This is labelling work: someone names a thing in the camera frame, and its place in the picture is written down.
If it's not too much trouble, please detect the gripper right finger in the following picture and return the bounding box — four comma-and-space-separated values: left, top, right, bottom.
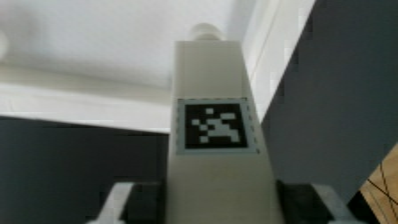
278, 181, 367, 224

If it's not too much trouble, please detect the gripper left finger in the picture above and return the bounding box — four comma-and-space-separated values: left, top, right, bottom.
88, 182, 164, 224

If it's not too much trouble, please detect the white desk leg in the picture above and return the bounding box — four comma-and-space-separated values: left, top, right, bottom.
166, 23, 285, 224

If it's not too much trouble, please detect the white desk tabletop tray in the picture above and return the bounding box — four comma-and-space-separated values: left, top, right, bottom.
0, 0, 317, 132

